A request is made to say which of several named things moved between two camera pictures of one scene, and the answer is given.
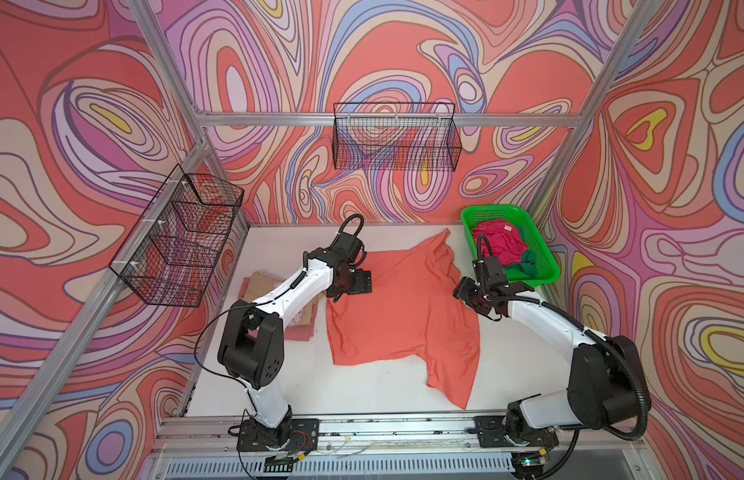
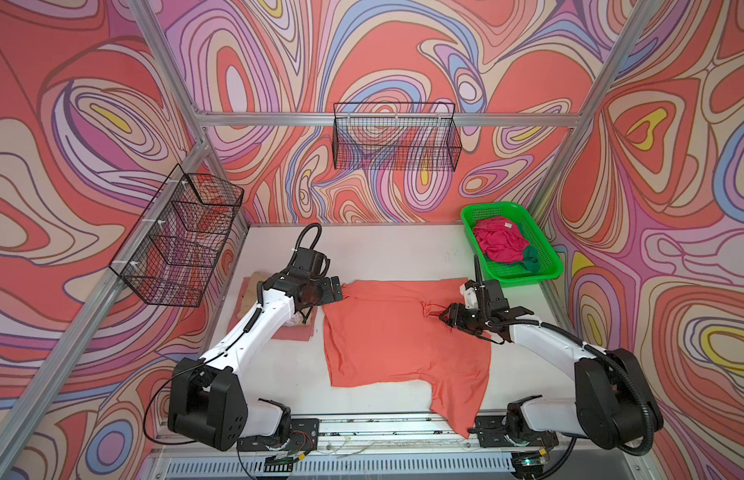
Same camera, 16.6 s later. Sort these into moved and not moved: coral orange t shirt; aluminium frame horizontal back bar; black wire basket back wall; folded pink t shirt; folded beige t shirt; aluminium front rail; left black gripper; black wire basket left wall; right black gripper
Moved: right black gripper; left black gripper; coral orange t shirt
Not moved: black wire basket left wall; folded beige t shirt; aluminium front rail; folded pink t shirt; aluminium frame horizontal back bar; black wire basket back wall
